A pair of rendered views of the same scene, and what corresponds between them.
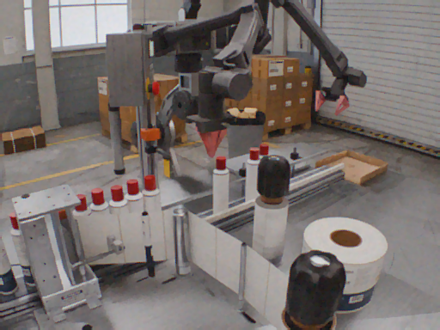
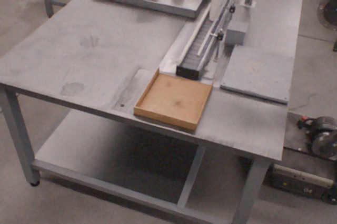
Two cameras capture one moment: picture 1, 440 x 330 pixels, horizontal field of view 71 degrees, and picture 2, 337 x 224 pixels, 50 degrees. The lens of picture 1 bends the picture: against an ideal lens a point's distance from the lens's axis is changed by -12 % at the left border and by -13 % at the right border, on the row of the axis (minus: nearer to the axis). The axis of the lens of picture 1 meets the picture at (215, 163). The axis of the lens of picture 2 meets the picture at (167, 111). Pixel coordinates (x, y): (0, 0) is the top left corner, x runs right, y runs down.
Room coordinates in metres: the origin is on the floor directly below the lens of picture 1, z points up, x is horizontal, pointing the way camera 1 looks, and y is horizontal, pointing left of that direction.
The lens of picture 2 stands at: (2.50, -1.41, 1.84)
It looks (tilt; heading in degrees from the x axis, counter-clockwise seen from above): 43 degrees down; 144
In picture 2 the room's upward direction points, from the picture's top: 4 degrees clockwise
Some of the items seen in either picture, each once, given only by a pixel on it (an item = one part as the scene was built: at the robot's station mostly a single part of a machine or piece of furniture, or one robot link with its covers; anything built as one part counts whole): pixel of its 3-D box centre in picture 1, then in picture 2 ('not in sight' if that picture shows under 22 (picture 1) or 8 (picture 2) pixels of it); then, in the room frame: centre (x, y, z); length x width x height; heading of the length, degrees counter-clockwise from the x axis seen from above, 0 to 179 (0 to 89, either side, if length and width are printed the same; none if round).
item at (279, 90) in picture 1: (269, 94); not in sight; (5.32, -0.83, 0.57); 1.20 x 0.85 x 1.14; 130
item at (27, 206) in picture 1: (44, 201); not in sight; (0.61, 0.37, 1.14); 0.14 x 0.11 x 0.01; 128
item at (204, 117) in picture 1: (210, 108); not in sight; (0.79, 0.01, 1.30); 0.10 x 0.07 x 0.07; 127
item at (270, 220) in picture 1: (271, 212); not in sight; (0.78, -0.14, 1.03); 0.09 x 0.09 x 0.30
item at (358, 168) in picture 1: (352, 165); (175, 95); (1.57, -0.69, 0.85); 0.30 x 0.26 x 0.04; 128
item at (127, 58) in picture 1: (131, 66); not in sight; (0.95, 0.23, 1.38); 0.17 x 0.10 x 0.19; 3
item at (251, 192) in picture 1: (253, 176); not in sight; (1.12, -0.13, 0.98); 0.05 x 0.05 x 0.20
